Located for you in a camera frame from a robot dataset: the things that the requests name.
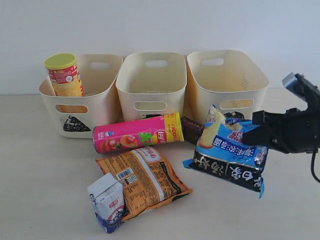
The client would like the purple small box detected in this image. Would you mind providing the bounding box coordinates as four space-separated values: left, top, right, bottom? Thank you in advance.
181 116 205 145

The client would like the orange noodle packet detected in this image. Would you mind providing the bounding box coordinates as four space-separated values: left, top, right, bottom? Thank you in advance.
96 146 193 222

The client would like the blue black noodle packet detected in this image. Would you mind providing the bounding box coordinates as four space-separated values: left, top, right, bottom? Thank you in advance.
183 105 269 196

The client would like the white blue milk carton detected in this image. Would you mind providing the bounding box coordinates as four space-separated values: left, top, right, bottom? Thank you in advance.
87 173 128 234

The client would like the black cable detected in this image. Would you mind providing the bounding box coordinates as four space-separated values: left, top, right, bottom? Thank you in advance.
309 149 320 183

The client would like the cream bin circle mark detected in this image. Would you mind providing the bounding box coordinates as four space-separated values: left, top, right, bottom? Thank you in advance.
186 49 269 125

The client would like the cream bin square mark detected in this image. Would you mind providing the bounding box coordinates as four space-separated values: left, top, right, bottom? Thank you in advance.
116 52 187 121

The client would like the pink Lays chips can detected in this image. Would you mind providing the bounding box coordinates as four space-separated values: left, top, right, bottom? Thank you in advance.
93 112 184 154

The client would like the cream bin triangle mark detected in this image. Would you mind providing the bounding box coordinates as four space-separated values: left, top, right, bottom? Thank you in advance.
39 54 123 139

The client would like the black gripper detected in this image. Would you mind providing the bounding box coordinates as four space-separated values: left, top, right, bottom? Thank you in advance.
242 85 320 154

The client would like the yellow chips can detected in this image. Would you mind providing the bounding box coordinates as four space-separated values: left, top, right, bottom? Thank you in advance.
44 53 86 97

